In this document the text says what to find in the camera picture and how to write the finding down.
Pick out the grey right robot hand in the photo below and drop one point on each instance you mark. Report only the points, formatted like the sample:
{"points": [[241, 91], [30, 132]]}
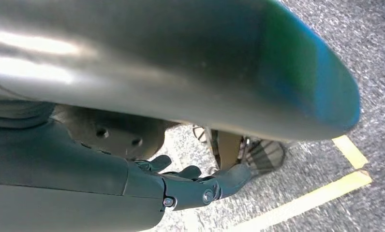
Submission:
{"points": [[67, 179]]}

